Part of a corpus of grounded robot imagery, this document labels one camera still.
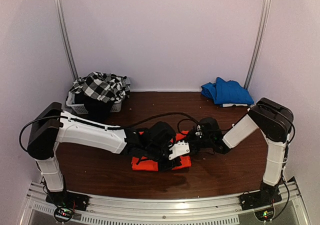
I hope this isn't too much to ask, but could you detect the orange t-shirt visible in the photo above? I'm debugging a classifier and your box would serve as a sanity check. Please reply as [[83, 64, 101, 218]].
[[130, 128, 192, 172]]

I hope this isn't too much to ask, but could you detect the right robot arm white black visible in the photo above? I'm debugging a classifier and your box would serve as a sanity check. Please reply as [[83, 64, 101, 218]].
[[185, 97, 296, 206]]

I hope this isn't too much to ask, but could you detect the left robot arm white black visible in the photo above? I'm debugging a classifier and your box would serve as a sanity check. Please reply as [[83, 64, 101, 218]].
[[21, 102, 190, 207]]

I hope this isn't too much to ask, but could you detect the white plastic laundry basket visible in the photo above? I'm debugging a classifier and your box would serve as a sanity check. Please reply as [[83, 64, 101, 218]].
[[65, 93, 122, 115]]

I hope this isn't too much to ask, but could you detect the black garment hanging from basket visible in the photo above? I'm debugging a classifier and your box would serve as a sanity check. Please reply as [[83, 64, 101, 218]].
[[74, 93, 117, 123]]

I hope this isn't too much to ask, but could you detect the black white checkered cloth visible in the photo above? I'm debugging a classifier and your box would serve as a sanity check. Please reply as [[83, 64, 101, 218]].
[[69, 71, 131, 103]]

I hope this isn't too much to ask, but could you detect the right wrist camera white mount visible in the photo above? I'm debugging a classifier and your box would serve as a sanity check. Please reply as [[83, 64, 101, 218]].
[[195, 125, 203, 137]]

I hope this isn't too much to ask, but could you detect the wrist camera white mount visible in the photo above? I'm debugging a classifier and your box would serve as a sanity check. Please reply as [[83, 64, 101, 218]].
[[168, 141, 190, 160], [195, 125, 203, 137]]

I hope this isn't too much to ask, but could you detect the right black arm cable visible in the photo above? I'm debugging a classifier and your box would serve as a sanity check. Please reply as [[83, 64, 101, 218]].
[[176, 118, 201, 136]]

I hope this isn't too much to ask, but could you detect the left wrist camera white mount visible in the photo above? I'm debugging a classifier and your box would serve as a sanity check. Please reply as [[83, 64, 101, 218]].
[[168, 141, 190, 160]]

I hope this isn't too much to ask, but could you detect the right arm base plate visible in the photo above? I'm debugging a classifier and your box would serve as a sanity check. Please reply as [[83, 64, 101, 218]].
[[239, 183, 282, 211]]

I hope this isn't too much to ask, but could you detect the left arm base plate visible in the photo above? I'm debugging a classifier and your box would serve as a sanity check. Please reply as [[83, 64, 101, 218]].
[[43, 185, 90, 211]]

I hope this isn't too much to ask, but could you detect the right aluminium frame post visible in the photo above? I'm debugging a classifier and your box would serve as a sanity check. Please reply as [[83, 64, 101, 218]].
[[244, 0, 272, 90]]

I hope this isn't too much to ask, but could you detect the aluminium frame post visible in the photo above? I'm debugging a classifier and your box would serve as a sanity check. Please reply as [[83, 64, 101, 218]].
[[244, 0, 272, 90], [54, 0, 79, 80]]

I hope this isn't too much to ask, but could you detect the front aluminium rail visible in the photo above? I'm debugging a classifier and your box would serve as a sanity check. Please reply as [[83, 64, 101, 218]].
[[19, 177, 311, 225]]

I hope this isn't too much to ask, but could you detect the left aluminium frame post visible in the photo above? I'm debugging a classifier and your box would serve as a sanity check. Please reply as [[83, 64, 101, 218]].
[[54, 0, 79, 80]]

